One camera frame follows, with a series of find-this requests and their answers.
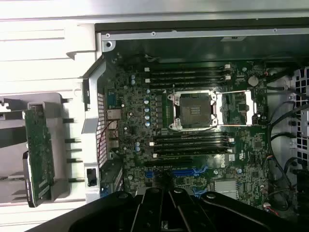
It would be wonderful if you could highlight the black expansion slot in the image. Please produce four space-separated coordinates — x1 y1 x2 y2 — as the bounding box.
144 159 194 167

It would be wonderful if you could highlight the silver metal disk bay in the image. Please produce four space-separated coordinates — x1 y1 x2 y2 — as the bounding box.
288 66 309 158

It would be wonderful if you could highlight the silver chipset heatsink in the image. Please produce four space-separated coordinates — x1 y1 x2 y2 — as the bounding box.
214 180 237 200

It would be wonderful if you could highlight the black RAM slot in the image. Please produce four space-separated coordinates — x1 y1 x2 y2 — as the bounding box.
149 140 234 147
147 81 232 87
153 146 234 154
144 75 232 82
153 153 232 160
153 134 235 141
144 64 232 72
144 70 232 76

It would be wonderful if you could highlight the green motherboard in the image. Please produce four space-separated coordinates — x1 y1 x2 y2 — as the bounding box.
103 55 270 211

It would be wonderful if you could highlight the grey parts rack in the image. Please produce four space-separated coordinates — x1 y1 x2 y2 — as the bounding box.
0 93 86 206

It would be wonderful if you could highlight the black plastic shroud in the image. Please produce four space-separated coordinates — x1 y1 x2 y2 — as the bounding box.
293 168 309 232

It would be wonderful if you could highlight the blue expansion slot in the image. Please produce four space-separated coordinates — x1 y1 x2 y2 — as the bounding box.
145 169 195 179

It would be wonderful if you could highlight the black PC case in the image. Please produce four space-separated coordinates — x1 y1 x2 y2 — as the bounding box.
81 22 309 232

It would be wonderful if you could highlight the metal socket cover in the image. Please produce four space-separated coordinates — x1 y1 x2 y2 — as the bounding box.
216 90 258 128

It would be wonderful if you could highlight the CPU socket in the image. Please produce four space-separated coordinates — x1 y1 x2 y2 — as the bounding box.
168 90 218 131

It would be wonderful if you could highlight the red and black wire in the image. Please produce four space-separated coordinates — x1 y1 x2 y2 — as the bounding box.
100 119 119 155

